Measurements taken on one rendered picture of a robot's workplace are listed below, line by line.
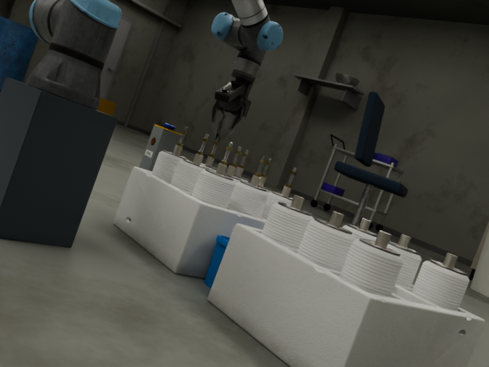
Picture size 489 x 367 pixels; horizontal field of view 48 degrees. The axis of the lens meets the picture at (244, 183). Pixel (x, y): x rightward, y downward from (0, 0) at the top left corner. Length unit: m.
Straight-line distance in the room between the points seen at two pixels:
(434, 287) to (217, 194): 0.55
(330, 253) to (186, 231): 0.41
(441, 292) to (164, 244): 0.65
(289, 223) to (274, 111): 9.11
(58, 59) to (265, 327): 0.67
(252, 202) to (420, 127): 7.27
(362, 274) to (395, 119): 7.90
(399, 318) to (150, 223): 0.73
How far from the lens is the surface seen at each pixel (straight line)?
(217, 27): 1.61
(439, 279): 1.17
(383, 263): 0.97
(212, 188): 1.36
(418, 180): 8.41
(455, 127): 8.41
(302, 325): 1.00
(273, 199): 1.51
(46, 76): 1.20
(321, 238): 1.05
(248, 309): 1.11
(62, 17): 1.23
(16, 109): 1.21
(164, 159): 1.56
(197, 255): 1.35
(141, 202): 1.54
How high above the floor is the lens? 0.32
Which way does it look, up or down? 3 degrees down
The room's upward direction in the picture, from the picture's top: 21 degrees clockwise
